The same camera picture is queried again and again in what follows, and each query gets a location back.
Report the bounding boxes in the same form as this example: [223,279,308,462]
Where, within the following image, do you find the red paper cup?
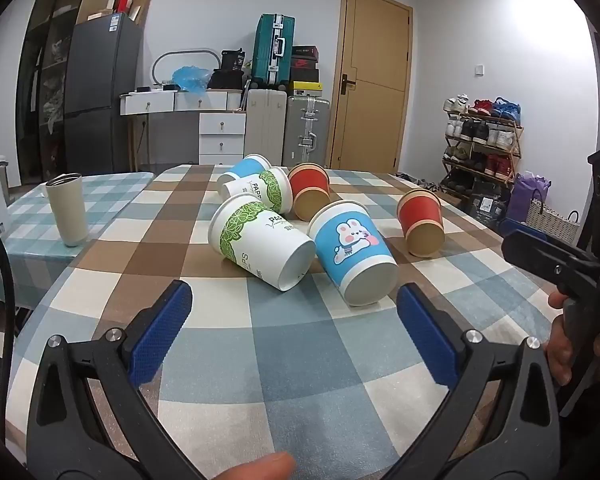
[287,162,332,222]
[396,189,446,259]

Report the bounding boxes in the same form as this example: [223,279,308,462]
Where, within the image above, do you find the white suitcase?
[243,89,287,163]

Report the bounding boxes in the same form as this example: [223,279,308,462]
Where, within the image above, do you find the teal checked tablecloth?
[0,170,156,311]

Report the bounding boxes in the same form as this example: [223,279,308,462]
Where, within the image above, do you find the oval mirror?
[151,49,222,86]

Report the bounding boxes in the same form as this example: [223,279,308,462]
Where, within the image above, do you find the wicker basket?
[525,198,582,243]

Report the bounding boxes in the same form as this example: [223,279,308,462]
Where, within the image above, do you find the small green leaf paper cup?
[221,166,294,215]

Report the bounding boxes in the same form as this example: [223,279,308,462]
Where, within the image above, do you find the cardboard box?
[130,0,153,26]

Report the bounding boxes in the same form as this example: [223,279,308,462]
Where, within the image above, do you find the dark grey refrigerator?
[62,12,143,176]

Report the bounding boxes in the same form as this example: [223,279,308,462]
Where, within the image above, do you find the white drawer cabinet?
[198,111,246,166]

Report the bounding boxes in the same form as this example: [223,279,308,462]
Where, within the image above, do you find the blue white paper cup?
[216,153,272,186]

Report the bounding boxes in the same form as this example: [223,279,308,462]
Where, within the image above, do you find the teal suitcase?
[251,14,296,92]

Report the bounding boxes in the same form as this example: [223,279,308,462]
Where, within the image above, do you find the wooden door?
[330,0,413,173]

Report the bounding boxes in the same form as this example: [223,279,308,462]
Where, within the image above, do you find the person's left hand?
[214,451,297,480]

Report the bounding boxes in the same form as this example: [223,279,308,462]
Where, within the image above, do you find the dark glass cabinet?
[15,0,118,186]

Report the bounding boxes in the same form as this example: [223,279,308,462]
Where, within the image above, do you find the purple bag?
[507,172,552,221]

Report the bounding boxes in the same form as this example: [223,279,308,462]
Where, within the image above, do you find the beige steel tumbler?
[45,173,90,247]

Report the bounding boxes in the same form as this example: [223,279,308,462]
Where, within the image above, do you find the black bag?
[209,50,246,90]

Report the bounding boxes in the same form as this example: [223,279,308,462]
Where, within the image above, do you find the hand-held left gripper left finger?
[22,280,216,480]

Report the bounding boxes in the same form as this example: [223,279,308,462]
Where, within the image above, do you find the blue bunny paper cup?
[307,199,400,308]

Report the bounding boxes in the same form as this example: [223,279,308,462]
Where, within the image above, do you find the rows of shoes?
[442,94,523,181]

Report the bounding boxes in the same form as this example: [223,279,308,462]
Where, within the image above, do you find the brown blue checked tablecloth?
[2,162,576,480]

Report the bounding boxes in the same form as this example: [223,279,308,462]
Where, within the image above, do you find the silver suitcase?
[284,95,332,167]

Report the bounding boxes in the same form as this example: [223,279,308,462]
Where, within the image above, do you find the blue plastic bag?
[172,66,212,93]

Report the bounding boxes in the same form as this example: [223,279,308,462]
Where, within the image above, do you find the person's right hand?
[544,292,600,387]

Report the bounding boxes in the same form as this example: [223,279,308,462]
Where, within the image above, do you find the white desk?
[119,89,248,171]

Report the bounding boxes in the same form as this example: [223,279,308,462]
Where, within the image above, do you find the large green leaf paper cup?
[208,193,316,292]

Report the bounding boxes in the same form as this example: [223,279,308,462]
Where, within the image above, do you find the stack of shoe boxes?
[290,45,324,97]

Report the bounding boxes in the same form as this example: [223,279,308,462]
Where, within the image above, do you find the wooden shoe rack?
[442,110,524,196]

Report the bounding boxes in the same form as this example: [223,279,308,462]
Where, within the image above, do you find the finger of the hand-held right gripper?
[501,230,600,297]

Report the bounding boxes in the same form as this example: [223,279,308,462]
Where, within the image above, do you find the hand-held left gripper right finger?
[385,282,562,480]

